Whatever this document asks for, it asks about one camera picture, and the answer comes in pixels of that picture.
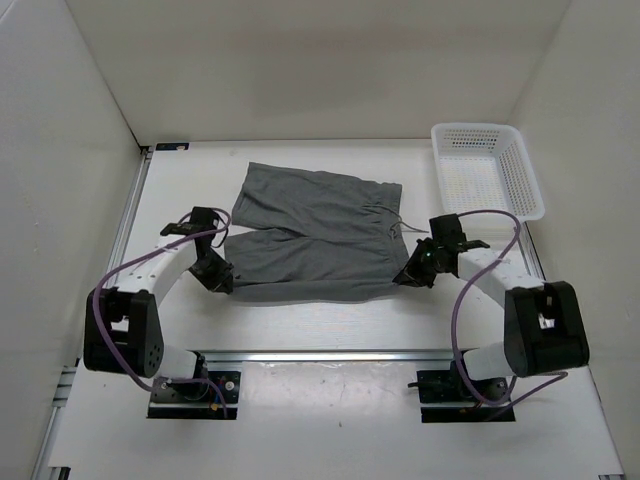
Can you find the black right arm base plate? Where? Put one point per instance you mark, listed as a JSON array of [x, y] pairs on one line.
[[444, 399]]

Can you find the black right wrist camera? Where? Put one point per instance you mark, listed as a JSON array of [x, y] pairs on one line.
[[447, 230]]

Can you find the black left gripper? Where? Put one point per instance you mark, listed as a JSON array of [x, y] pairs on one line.
[[213, 284]]

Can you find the white perforated plastic basket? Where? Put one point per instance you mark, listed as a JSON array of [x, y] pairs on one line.
[[485, 166]]

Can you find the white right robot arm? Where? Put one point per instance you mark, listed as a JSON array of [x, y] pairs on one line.
[[543, 330]]

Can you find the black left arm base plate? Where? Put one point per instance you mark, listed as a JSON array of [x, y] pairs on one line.
[[197, 401]]

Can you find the front aluminium frame rail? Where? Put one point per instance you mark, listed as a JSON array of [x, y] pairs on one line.
[[325, 357]]

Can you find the grey drawstring shorts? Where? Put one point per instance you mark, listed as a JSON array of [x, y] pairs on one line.
[[315, 236]]

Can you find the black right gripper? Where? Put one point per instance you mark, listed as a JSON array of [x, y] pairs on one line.
[[412, 274]]

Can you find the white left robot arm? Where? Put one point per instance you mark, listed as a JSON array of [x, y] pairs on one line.
[[122, 327]]

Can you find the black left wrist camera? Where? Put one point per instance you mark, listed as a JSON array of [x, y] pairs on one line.
[[204, 218]]

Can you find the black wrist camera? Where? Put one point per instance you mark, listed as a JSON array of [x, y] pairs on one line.
[[204, 218], [447, 230]]

